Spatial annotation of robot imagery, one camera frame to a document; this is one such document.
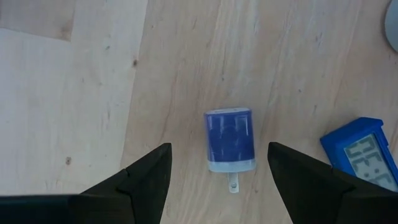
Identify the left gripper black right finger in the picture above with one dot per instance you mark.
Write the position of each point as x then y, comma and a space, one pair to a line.
311, 199

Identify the bright blue digital clock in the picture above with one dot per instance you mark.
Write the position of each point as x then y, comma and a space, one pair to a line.
342, 140

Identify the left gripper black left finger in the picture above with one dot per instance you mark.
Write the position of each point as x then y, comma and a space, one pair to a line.
143, 196

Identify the purple wall charger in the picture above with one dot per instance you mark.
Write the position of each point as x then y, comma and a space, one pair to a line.
230, 137

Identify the white plastic storage bin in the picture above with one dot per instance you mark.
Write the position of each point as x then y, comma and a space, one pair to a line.
393, 25

